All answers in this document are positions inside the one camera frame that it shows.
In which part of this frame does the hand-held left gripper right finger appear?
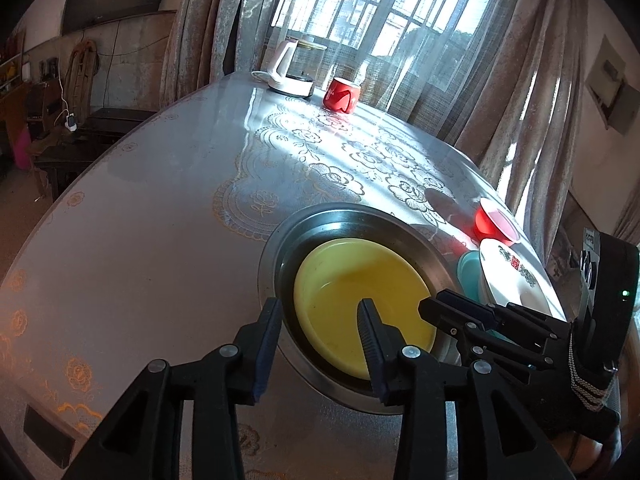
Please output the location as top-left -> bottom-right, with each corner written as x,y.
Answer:
356,298 -> 576,480

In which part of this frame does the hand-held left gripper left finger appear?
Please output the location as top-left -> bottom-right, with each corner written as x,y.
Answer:
64,297 -> 284,480

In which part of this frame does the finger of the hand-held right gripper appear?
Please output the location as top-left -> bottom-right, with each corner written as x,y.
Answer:
436,289 -> 573,348
419,298 -> 551,378

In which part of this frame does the teal plate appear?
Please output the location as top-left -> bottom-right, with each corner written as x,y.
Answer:
455,251 -> 506,342

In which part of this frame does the white floral plate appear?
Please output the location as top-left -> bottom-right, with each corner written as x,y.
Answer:
477,238 -> 569,324

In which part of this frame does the yellow bowl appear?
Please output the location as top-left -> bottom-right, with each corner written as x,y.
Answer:
292,238 -> 437,381

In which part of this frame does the red bowl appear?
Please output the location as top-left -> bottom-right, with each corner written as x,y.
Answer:
472,197 -> 521,246

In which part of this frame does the stainless steel bowl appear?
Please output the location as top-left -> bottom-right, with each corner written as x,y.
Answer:
257,203 -> 464,416

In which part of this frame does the person's right hand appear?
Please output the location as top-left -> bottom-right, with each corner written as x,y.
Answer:
544,331 -> 624,440

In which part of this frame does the lace-print tablecloth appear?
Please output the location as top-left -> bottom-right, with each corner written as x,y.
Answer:
0,72 -> 572,480

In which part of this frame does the beige patterned drape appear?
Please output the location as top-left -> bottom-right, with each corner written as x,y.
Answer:
159,0 -> 301,107
447,0 -> 592,243

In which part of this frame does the sheer net curtain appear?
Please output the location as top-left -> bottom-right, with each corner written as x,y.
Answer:
225,0 -> 508,143

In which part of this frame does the red mug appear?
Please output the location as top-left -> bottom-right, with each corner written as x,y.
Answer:
321,77 -> 362,114

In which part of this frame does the dark low table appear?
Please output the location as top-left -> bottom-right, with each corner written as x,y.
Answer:
29,107 -> 157,202

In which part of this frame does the barred window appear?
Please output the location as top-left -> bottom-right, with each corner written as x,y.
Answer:
270,0 -> 497,92

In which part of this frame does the pink bin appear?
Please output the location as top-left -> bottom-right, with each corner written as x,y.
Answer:
12,127 -> 32,172

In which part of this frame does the wooden chair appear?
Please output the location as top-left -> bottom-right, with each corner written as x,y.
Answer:
64,39 -> 102,122

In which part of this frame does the wooden shelf unit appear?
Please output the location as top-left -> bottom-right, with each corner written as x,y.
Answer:
0,27 -> 32,116

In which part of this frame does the grey wall box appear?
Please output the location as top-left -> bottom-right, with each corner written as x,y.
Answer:
584,34 -> 629,137

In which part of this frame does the glass kettle with white handle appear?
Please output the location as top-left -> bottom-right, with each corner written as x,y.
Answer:
251,38 -> 329,99

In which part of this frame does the white charger with cable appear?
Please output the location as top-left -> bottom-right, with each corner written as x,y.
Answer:
49,59 -> 80,135

